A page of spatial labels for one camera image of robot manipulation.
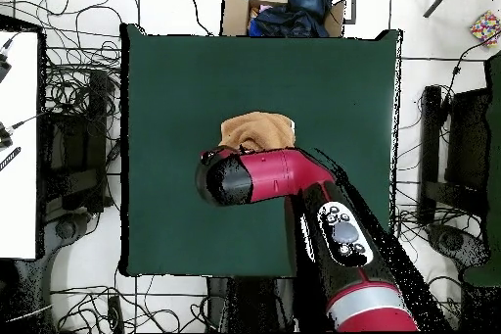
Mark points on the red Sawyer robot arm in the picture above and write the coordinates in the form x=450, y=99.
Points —
x=278, y=177

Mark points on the white side table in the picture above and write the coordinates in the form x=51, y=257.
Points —
x=19, y=193

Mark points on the multicoloured dotted cloth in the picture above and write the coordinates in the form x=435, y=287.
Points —
x=485, y=28

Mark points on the cardboard box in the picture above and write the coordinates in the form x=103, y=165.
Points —
x=235, y=12

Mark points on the black floor frame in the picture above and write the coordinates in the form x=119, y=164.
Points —
x=465, y=142

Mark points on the dark blue clothes pile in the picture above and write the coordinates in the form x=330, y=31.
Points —
x=293, y=16

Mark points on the dark green table cloth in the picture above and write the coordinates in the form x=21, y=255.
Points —
x=195, y=83

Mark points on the black power strip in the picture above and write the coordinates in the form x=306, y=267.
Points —
x=115, y=312

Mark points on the orange terry towel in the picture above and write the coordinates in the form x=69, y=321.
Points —
x=258, y=130

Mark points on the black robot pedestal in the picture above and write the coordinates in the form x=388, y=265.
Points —
x=250, y=302

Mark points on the green covered side table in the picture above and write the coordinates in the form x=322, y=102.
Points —
x=494, y=193

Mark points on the black equipment stand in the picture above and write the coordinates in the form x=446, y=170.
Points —
x=78, y=161

